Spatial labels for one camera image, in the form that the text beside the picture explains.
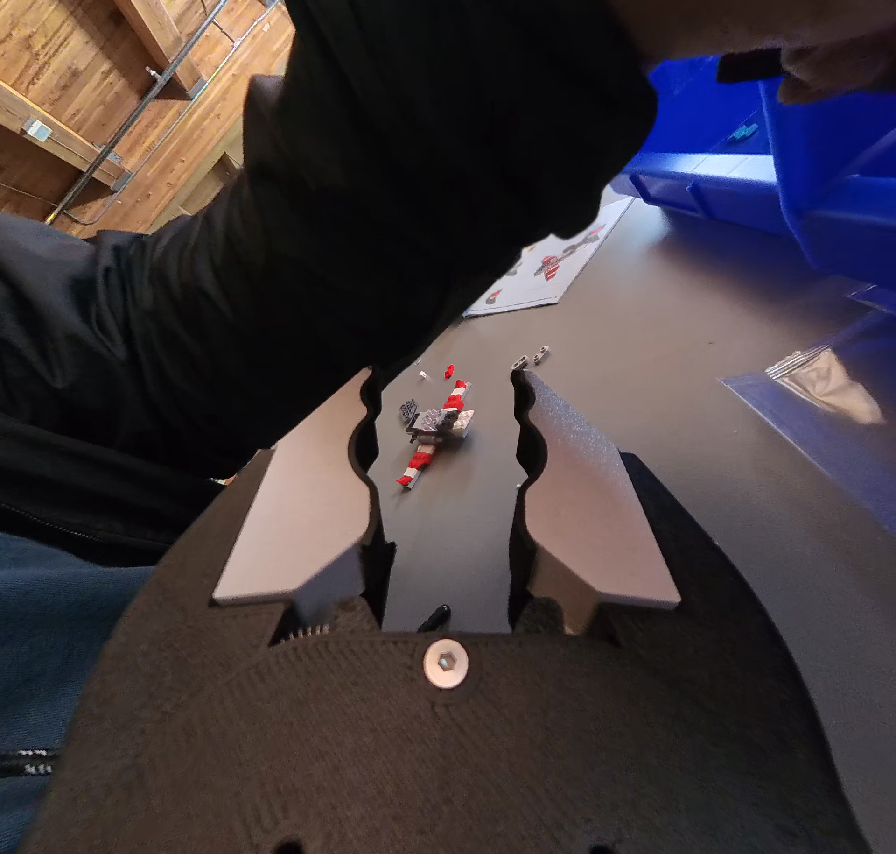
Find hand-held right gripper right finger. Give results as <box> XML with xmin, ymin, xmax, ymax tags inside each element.
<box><xmin>508</xmin><ymin>368</ymin><xmax>682</xmax><ymax>636</ymax></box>

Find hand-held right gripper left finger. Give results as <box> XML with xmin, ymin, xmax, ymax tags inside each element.
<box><xmin>211</xmin><ymin>367</ymin><xmax>396</xmax><ymax>634</ymax></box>

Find blue plastic storage bin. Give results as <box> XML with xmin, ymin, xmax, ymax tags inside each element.
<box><xmin>619</xmin><ymin>56</ymin><xmax>896</xmax><ymax>296</ymax></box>

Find red white grey brick model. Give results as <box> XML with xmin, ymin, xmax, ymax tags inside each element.
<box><xmin>395</xmin><ymin>379</ymin><xmax>477</xmax><ymax>491</ymax></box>

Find person's left forearm black sleeve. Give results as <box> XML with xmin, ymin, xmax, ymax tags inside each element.
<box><xmin>0</xmin><ymin>0</ymin><xmax>659</xmax><ymax>480</ymax></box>

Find dark grey desk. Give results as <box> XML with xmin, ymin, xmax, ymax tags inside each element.
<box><xmin>364</xmin><ymin>192</ymin><xmax>896</xmax><ymax>854</ymax></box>

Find person's black jacket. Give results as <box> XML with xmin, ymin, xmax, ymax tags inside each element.
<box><xmin>0</xmin><ymin>413</ymin><xmax>235</xmax><ymax>569</ymax></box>

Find clear zip plastic bag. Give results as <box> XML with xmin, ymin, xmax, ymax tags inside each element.
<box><xmin>720</xmin><ymin>311</ymin><xmax>896</xmax><ymax>519</ymax></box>

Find open instruction booklet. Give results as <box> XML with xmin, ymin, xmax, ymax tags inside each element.
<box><xmin>462</xmin><ymin>196</ymin><xmax>635</xmax><ymax>318</ymax></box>

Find person's blue jeans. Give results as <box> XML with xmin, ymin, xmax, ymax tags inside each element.
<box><xmin>0</xmin><ymin>530</ymin><xmax>156</xmax><ymax>854</ymax></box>

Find metal ceiling conduit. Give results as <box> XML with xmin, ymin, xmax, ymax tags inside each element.
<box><xmin>43</xmin><ymin>0</ymin><xmax>282</xmax><ymax>226</ymax></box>

